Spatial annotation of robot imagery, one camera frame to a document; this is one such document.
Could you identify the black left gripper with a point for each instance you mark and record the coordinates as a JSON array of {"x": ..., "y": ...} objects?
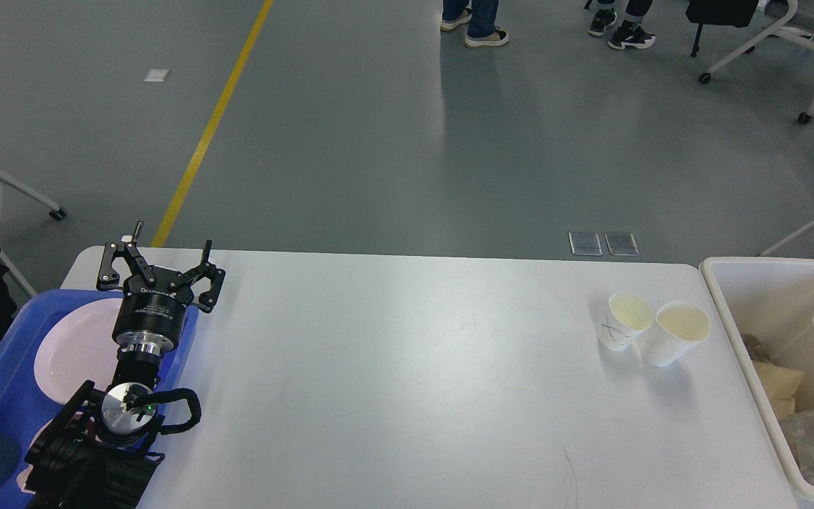
[{"x": 150, "y": 314}]

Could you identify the pink plate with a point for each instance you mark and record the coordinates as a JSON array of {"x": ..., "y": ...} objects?
[{"x": 77, "y": 348}]

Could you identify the small white cup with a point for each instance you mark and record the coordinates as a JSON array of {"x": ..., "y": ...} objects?
[
  {"x": 624, "y": 319},
  {"x": 678, "y": 328}
]

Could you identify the brown paper bag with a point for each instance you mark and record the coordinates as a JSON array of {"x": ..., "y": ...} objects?
[{"x": 780, "y": 385}]

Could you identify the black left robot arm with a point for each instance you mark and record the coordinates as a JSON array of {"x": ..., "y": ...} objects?
[{"x": 96, "y": 452}]

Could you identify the blue plastic tray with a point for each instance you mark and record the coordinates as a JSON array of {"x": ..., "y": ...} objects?
[{"x": 24, "y": 409}]

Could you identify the person in blue jeans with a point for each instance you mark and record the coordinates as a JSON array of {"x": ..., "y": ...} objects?
[{"x": 479, "y": 18}]

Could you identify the floor socket plate left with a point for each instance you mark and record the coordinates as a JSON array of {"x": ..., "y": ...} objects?
[{"x": 585, "y": 244}]

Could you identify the floor socket plate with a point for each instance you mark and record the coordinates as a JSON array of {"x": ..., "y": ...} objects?
[
  {"x": 585, "y": 244},
  {"x": 622, "y": 244}
]

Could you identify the floor socket plate right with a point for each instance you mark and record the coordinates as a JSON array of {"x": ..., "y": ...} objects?
[{"x": 622, "y": 244}]

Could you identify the person in dark sneakers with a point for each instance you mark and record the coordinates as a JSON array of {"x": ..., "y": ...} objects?
[{"x": 630, "y": 34}]

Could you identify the grey trash in bin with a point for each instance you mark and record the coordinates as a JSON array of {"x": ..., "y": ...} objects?
[{"x": 756, "y": 350}]

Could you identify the cream plastic bin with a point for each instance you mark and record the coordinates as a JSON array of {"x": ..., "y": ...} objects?
[{"x": 773, "y": 300}]

